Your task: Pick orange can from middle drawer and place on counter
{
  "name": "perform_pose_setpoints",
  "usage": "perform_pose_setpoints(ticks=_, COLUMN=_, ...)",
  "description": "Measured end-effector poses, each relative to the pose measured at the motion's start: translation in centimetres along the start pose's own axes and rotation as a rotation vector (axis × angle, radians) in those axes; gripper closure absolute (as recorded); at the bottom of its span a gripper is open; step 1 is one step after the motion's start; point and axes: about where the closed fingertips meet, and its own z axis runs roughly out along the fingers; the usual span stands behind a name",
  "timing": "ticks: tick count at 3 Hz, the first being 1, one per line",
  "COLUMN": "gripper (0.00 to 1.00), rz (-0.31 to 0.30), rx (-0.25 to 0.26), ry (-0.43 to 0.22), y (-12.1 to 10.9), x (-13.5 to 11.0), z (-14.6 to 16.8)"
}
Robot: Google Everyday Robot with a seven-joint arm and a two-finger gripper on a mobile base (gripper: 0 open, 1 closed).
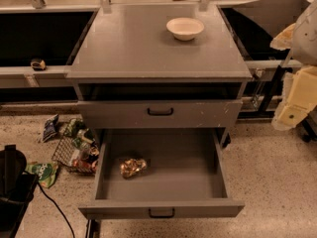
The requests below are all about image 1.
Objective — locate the green snack bag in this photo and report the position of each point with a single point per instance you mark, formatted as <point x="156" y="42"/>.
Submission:
<point x="45" y="171"/>

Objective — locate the white bowl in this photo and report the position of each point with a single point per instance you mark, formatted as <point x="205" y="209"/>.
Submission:
<point x="185" y="29"/>

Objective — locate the blue snack bag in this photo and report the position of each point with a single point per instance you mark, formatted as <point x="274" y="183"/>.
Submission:
<point x="50" y="128"/>

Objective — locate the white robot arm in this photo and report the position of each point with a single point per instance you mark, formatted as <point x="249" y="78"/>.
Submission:
<point x="301" y="38"/>

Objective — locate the wire basket with snacks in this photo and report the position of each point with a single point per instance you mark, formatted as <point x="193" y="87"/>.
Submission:
<point x="77" y="149"/>

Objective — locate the open grey middle drawer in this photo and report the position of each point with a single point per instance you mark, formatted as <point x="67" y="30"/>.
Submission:
<point x="184" y="177"/>

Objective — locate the black tray stand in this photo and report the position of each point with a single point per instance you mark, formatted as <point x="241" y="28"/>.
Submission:
<point x="253" y="26"/>

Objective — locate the yellow tape measure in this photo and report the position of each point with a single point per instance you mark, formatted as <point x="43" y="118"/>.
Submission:
<point x="38" y="64"/>

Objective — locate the grey drawer cabinet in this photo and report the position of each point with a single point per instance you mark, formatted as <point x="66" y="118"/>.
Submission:
<point x="130" y="55"/>

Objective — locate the orange can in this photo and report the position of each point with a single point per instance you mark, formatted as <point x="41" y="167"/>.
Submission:
<point x="132" y="167"/>

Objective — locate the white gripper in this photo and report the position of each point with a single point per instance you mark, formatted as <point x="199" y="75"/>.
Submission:
<point x="306" y="45"/>

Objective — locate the closed grey upper drawer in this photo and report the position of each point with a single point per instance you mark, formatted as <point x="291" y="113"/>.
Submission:
<point x="160" y="114"/>

